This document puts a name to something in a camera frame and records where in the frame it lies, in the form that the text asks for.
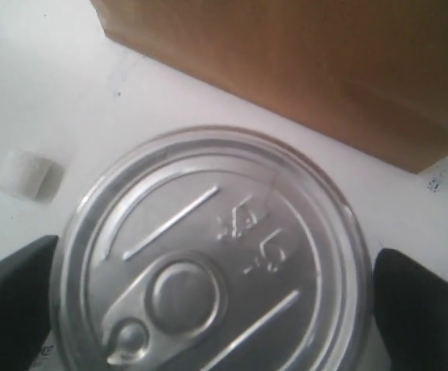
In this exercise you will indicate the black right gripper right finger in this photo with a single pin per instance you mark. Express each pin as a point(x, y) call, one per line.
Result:
point(411, 312)

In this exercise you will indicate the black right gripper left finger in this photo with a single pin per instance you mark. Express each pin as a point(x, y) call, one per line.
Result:
point(24, 302)

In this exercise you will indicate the dark jar with metal lid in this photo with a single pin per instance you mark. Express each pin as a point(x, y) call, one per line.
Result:
point(212, 248)

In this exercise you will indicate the large brown paper bag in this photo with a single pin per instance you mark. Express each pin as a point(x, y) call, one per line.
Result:
point(370, 74)

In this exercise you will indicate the white marshmallow upper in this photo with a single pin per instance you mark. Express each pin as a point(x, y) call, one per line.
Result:
point(30, 177)

